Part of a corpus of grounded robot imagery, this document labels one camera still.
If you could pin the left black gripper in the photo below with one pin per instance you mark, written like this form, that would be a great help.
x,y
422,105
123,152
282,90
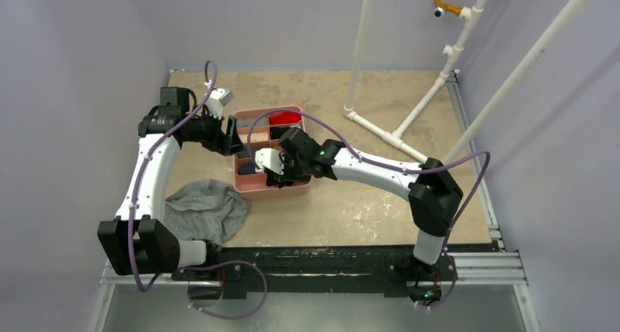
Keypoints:
x,y
225,144

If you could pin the black underwear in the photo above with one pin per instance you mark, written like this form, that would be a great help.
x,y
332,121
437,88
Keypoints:
x,y
288,179

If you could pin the pink divided organizer tray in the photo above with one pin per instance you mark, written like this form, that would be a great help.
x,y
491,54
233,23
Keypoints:
x,y
253,187

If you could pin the grey striped underwear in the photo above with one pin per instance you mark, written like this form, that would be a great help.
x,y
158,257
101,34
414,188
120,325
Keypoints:
x,y
208,210

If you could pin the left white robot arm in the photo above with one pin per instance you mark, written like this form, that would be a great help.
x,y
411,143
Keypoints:
x,y
136,240

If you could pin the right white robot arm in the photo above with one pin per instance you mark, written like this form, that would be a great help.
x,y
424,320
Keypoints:
x,y
431,192

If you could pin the navy rolled garment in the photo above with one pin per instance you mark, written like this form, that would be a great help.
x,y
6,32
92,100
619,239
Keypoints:
x,y
246,169

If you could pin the grey rolled garment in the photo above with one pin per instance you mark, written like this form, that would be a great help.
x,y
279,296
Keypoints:
x,y
248,122

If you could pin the beige rolled garment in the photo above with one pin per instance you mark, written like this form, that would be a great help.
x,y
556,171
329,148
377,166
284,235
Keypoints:
x,y
255,137

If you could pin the black rolled garment upper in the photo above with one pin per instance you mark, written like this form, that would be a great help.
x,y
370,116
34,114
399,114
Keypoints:
x,y
276,132

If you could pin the red rolled garment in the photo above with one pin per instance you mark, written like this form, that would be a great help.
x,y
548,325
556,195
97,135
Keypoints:
x,y
281,118

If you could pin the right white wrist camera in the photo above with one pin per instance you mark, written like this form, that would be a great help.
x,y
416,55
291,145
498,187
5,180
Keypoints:
x,y
269,159

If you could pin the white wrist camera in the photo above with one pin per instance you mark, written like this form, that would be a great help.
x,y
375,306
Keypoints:
x,y
269,159
217,99

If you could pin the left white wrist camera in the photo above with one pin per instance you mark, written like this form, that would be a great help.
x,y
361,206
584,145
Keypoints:
x,y
217,99

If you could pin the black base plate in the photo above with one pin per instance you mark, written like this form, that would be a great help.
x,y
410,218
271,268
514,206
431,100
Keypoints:
x,y
389,270

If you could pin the aluminium rail frame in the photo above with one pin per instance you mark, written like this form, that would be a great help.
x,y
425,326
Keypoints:
x,y
475,264

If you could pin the orange mounted camera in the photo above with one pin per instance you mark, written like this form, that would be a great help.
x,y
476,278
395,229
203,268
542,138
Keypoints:
x,y
441,8

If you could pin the white pvc pipe frame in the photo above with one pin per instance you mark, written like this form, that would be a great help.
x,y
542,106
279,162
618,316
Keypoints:
x,y
470,17

